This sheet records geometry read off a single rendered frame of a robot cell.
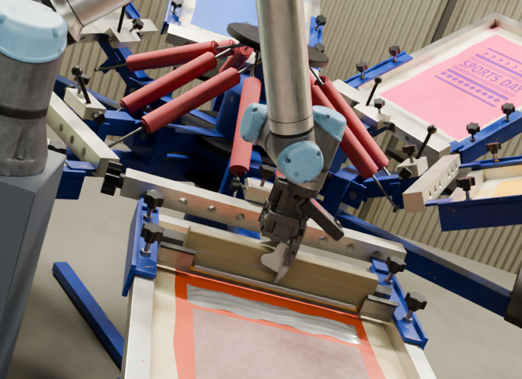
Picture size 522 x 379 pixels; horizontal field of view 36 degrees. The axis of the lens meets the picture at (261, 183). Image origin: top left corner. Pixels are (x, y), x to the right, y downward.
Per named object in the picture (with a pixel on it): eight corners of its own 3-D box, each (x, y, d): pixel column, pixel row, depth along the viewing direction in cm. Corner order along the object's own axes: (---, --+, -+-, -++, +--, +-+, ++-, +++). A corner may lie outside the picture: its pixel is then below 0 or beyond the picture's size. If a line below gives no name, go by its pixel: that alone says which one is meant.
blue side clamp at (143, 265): (147, 302, 149) (158, 270, 146) (121, 296, 148) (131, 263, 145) (151, 232, 176) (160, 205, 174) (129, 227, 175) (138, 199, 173)
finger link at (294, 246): (279, 259, 160) (292, 220, 159) (287, 262, 161) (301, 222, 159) (283, 268, 156) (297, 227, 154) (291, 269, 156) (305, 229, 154)
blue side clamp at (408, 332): (415, 366, 160) (429, 338, 158) (393, 361, 159) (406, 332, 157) (380, 292, 188) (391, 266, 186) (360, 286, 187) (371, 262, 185)
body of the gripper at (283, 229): (256, 223, 162) (276, 169, 158) (295, 233, 164) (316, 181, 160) (260, 239, 155) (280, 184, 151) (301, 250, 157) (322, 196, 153)
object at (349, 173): (386, 255, 214) (403, 216, 210) (98, 177, 197) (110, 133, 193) (331, 151, 289) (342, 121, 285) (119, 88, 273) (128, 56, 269)
